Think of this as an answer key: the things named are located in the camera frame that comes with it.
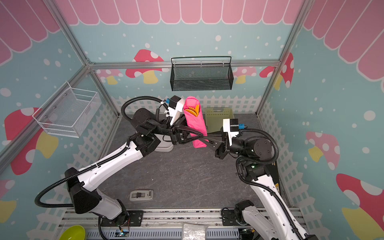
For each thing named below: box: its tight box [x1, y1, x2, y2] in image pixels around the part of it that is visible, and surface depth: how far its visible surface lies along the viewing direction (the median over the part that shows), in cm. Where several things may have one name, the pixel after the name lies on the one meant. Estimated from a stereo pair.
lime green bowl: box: [59, 224, 86, 240], surface depth 70 cm
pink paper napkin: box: [183, 96, 209, 149], surface depth 45 cm
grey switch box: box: [129, 190, 153, 202], surface depth 81 cm
